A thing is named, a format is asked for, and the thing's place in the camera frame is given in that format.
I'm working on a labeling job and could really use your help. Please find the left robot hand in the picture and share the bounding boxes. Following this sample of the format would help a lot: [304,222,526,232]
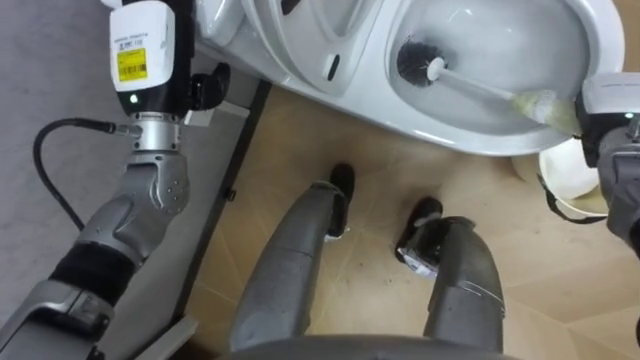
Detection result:
[101,0,232,120]

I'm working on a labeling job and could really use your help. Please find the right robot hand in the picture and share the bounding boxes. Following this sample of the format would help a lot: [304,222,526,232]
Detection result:
[573,72,640,169]

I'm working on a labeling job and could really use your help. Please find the white toilet brush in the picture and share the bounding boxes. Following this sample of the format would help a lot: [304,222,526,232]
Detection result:
[396,37,584,138]

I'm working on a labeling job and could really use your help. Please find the white brush holder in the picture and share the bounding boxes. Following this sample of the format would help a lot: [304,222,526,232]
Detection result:
[538,138,610,218]

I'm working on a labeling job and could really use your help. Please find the white toilet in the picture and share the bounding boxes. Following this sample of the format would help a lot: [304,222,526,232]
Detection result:
[193,0,626,158]

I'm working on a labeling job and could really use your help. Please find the robot legs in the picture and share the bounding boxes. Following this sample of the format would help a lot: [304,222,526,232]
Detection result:
[229,162,506,354]

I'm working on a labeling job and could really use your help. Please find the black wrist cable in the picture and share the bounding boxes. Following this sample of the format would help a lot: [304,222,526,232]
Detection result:
[32,117,144,232]
[536,172,609,226]

